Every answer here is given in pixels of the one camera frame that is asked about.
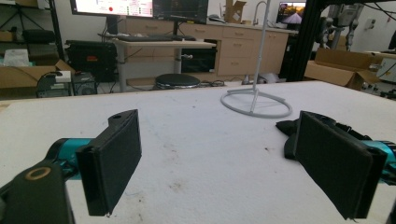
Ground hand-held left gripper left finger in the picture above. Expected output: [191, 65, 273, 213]
[75, 108, 143, 217]

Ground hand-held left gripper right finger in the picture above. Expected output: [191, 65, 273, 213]
[294, 110, 389, 220]

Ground dark computer tower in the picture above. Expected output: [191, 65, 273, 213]
[71, 72, 98, 96]

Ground white felt table cover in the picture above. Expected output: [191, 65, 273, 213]
[0, 79, 396, 224]

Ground grey computer box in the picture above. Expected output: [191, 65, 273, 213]
[35, 72, 73, 99]

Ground small white box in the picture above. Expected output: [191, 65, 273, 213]
[53, 70, 73, 84]

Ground large open cardboard box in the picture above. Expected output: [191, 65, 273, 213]
[304, 48, 383, 91]

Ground black round stool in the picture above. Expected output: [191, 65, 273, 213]
[154, 73, 202, 91]

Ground black equipment case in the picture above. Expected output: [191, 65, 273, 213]
[64, 39, 119, 83]

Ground white device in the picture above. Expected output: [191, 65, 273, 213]
[375, 57, 396, 84]

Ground black keyboard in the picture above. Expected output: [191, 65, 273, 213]
[117, 34, 175, 43]

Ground light wooden desk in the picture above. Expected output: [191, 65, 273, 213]
[112, 38, 218, 93]

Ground black appliance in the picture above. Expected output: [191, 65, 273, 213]
[180, 46, 219, 75]

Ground white plastic bag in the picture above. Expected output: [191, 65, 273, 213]
[2, 49, 31, 67]

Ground black metal shelf stand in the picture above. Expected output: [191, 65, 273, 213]
[0, 0, 65, 62]

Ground black bag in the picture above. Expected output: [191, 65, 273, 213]
[21, 29, 57, 45]

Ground grey robot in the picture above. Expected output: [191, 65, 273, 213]
[317, 3, 366, 52]

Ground large bright monitor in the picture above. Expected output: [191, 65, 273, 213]
[69, 0, 154, 19]

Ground light wooden cabinets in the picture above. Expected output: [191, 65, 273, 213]
[124, 17, 290, 77]

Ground small monitor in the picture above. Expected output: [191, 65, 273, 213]
[276, 1, 308, 25]

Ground dark monitor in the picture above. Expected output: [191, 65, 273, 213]
[152, 0, 210, 25]

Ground silver faucet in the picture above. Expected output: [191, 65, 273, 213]
[252, 0, 268, 27]

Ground small open cardboard box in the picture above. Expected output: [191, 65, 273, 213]
[224, 0, 248, 24]

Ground white ring-base stand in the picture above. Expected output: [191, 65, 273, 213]
[219, 0, 293, 119]

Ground black floor cables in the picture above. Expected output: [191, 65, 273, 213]
[200, 79, 226, 89]

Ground black metal frame post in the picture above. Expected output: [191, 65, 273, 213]
[284, 0, 332, 83]

